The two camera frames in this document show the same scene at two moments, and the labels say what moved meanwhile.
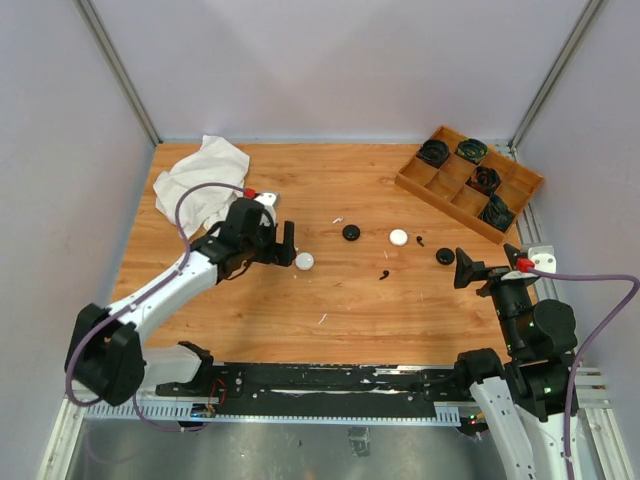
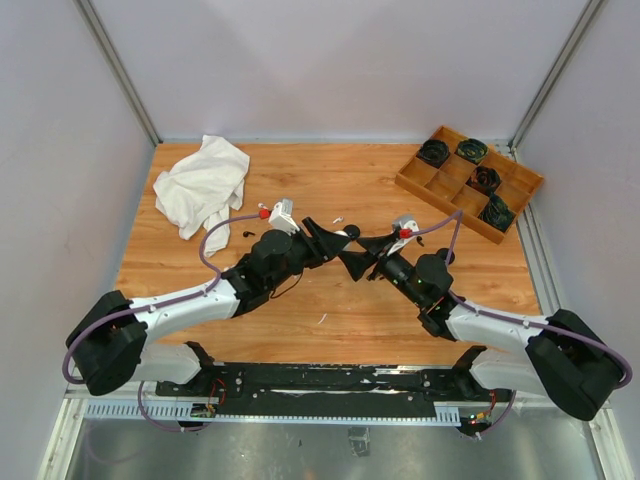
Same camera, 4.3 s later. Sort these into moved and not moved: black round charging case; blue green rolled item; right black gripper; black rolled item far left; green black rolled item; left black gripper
Moved: left black gripper; right black gripper
Not moved: black round charging case; black rolled item far left; green black rolled item; blue green rolled item
